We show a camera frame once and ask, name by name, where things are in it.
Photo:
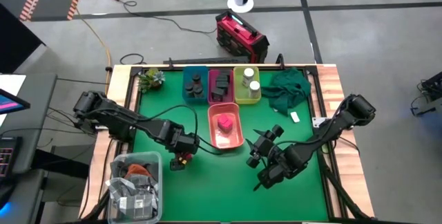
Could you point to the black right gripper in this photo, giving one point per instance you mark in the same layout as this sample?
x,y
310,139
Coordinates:
x,y
267,151

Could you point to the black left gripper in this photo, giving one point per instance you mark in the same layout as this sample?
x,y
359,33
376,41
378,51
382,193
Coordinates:
x,y
186,144

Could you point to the pink-lidded smoked paprika tin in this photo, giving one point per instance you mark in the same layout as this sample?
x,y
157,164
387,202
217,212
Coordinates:
x,y
182,157
228,126
221,120

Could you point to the clear white-capped spice bottle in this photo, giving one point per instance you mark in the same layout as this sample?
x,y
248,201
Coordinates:
x,y
248,74
255,87

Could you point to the black-lidded spice jar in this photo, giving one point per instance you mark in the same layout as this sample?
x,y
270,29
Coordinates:
x,y
189,88
199,91
197,78

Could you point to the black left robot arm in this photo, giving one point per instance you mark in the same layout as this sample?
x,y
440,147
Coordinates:
x,y
117,117

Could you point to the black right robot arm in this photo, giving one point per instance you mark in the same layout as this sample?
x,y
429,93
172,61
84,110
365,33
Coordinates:
x,y
331,127

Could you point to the orange plastic bin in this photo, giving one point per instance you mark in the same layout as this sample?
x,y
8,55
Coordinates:
x,y
224,141

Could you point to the small white object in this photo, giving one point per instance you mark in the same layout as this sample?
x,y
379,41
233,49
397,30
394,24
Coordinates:
x,y
295,117

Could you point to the orange cloth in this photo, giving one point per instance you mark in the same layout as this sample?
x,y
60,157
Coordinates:
x,y
136,170

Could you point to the yellow plastic bin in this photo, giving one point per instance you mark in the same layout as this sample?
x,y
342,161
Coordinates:
x,y
240,92

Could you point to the dark green cloth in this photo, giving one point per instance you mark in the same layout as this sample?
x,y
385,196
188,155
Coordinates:
x,y
286,89

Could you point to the silver foil packet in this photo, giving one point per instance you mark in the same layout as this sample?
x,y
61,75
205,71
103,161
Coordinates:
x,y
134,200

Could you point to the clear plastic storage box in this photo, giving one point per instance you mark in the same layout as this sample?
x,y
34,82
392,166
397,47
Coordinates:
x,y
114,168

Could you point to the pink plastic bin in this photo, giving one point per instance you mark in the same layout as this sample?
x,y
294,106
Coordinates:
x,y
212,79

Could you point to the blue plastic bin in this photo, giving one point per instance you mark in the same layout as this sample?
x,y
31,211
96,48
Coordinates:
x,y
186,74

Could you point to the small potted succulent plant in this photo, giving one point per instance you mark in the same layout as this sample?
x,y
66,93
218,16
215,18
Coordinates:
x,y
152,79

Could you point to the black power strip bar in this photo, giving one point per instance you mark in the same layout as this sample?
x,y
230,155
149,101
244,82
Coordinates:
x,y
207,60

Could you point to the red and black tool box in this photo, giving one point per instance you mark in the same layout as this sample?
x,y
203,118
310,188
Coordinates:
x,y
241,37

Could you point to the grey desk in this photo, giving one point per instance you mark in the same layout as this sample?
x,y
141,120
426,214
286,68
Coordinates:
x,y
38,106

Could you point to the black keyboard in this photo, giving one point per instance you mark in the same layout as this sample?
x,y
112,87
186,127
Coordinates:
x,y
8,155

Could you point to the black equipment rig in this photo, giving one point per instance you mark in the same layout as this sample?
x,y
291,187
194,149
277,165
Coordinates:
x,y
431,85

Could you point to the computer monitor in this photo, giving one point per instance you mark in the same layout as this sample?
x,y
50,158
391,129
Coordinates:
x,y
10,103

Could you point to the black panel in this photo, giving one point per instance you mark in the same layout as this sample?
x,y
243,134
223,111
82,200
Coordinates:
x,y
14,40

